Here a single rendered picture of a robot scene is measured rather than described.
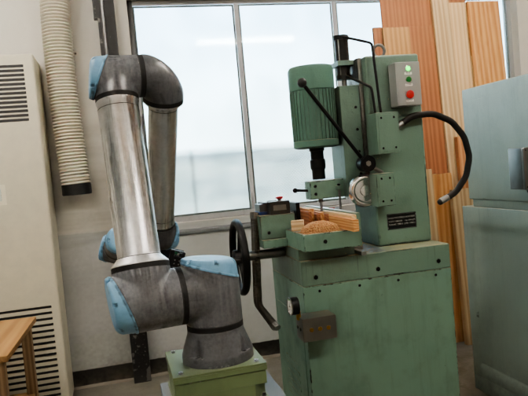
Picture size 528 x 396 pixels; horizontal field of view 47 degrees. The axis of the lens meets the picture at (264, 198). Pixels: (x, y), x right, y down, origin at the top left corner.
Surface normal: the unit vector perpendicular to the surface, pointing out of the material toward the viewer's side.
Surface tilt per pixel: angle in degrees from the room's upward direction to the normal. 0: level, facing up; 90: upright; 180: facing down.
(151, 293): 74
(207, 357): 70
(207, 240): 90
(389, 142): 90
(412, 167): 90
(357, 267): 90
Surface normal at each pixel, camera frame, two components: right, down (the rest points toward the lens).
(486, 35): 0.25, -0.04
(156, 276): 0.59, -0.24
